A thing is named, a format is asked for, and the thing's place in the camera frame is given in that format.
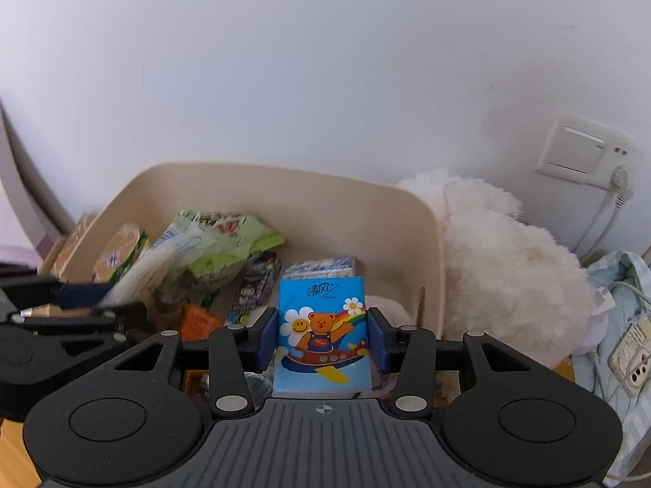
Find white bread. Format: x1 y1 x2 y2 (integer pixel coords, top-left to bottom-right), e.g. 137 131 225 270
100 226 218 309

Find orange plastic bottle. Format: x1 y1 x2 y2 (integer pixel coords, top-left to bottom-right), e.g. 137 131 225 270
181 304 223 342

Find blue cartoon bear tissue pack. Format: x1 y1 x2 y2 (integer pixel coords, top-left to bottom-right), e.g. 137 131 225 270
273 277 372 399

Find green yellow snack packet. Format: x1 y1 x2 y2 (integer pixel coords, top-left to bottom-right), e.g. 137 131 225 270
90 222 149 283

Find dark snack packet in bin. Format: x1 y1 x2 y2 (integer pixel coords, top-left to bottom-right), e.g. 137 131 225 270
225 251 282 325

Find blue white porcelain-pattern tissue pack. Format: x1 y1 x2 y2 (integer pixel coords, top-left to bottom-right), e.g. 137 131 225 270
282 257 356 280

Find green snack bag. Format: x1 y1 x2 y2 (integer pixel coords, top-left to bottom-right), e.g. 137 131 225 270
155 210 286 292

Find white fluffy plush toy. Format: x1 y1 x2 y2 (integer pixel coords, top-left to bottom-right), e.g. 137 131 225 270
398 170 594 368

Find beige plastic storage bin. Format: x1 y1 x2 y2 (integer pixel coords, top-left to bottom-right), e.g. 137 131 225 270
63 162 446 335

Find white power strip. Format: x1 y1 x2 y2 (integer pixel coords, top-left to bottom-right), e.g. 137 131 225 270
608 320 650 398

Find light blue quilted cloth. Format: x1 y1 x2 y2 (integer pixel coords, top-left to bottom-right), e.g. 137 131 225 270
572 251 650 487

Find white wall switch socket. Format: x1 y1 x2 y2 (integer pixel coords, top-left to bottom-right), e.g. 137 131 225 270
535 113 643 190

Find white cable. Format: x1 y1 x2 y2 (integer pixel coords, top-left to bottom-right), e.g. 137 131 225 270
574 164 636 266

